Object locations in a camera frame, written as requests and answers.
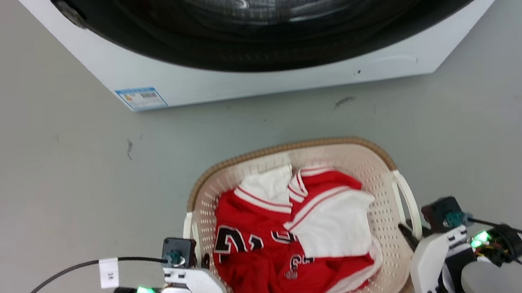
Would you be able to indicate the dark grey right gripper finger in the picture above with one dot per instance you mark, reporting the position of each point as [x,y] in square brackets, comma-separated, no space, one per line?
[409,237]

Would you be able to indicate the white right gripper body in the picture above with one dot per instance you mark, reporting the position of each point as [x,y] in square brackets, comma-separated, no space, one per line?
[428,266]

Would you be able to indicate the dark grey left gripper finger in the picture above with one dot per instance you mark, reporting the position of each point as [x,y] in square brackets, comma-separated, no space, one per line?
[205,261]

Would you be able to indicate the beige perforated plastic laundry basket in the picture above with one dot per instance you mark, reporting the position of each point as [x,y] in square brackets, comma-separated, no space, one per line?
[377,171]

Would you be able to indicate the red basketball jersey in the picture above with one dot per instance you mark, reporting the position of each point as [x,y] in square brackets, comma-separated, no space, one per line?
[255,249]

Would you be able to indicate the white garment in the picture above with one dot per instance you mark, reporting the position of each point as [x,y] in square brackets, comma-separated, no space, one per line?
[336,228]

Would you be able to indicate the blue energy label sticker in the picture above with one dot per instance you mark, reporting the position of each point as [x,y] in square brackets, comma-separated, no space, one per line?
[142,98]

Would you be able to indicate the white front-load washing machine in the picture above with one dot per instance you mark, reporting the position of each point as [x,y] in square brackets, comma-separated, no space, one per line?
[282,78]

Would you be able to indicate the black round washer door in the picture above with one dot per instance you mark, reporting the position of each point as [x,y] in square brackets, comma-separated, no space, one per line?
[206,47]

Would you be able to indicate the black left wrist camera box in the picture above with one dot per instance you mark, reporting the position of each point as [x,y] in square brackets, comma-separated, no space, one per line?
[179,250]

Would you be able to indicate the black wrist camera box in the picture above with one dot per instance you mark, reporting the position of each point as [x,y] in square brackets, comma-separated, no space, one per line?
[179,250]
[441,213]

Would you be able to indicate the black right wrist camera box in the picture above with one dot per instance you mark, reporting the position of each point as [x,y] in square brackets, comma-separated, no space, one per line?
[441,213]

